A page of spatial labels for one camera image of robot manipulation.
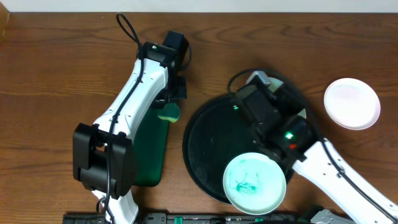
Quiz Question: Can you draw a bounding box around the green scrub sponge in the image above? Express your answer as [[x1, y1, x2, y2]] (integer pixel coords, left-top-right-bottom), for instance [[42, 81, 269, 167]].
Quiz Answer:
[[158, 103, 180, 123]]

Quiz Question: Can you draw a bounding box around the pale green plate front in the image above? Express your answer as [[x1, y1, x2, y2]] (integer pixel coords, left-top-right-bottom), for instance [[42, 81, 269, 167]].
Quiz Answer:
[[222, 152, 287, 215]]

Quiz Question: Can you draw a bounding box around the pale green plate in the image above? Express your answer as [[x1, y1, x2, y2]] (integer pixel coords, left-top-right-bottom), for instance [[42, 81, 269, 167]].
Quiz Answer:
[[222, 152, 287, 215], [268, 77, 307, 118]]

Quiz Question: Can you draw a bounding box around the white plate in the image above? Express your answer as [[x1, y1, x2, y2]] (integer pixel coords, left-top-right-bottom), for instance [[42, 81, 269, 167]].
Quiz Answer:
[[323, 78, 381, 131]]

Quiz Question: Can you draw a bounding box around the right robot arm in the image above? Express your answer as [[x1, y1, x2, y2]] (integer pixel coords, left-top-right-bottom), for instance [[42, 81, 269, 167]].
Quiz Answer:
[[231, 68, 397, 223]]

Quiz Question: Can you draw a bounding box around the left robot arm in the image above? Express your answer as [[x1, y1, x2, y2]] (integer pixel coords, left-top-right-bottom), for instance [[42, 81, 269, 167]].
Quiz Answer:
[[63, 30, 190, 223]]

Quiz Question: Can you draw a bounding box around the round black tray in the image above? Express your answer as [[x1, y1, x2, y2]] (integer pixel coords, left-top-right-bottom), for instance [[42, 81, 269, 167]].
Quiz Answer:
[[182, 95, 266, 205]]

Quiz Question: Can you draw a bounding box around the green rectangular tray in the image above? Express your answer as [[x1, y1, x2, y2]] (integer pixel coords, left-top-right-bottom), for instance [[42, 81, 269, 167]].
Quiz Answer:
[[133, 108, 169, 187]]

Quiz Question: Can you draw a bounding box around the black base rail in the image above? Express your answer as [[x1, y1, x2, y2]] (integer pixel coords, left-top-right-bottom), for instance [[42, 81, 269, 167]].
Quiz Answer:
[[62, 212, 355, 224]]

